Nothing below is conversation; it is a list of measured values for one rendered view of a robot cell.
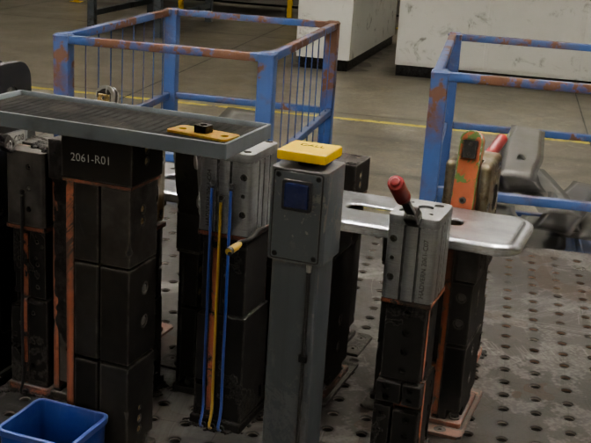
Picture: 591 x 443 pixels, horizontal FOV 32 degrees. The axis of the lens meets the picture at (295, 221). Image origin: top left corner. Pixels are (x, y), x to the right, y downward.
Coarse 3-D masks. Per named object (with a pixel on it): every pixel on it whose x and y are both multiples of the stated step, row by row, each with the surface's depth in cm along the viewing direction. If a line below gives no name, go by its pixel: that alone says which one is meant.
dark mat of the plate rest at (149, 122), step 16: (16, 96) 139; (16, 112) 130; (32, 112) 130; (48, 112) 131; (64, 112) 131; (80, 112) 132; (96, 112) 133; (112, 112) 133; (128, 112) 134; (144, 112) 134; (128, 128) 124; (144, 128) 125; (160, 128) 125; (224, 128) 128; (240, 128) 128; (256, 128) 129
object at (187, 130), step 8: (168, 128) 124; (176, 128) 125; (184, 128) 126; (192, 128) 125; (200, 128) 123; (208, 128) 123; (200, 136) 122; (208, 136) 121; (216, 136) 122; (224, 136) 123; (232, 136) 122
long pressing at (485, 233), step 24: (168, 168) 172; (168, 192) 157; (360, 192) 164; (360, 216) 151; (384, 216) 152; (456, 216) 154; (480, 216) 155; (504, 216) 156; (456, 240) 143; (480, 240) 143; (504, 240) 145
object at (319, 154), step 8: (288, 144) 121; (296, 144) 122; (304, 144) 122; (312, 144) 122; (320, 144) 122; (328, 144) 123; (280, 152) 119; (288, 152) 118; (296, 152) 118; (304, 152) 118; (312, 152) 118; (320, 152) 118; (328, 152) 119; (336, 152) 120; (296, 160) 118; (304, 160) 118; (312, 160) 118; (320, 160) 117; (328, 160) 118
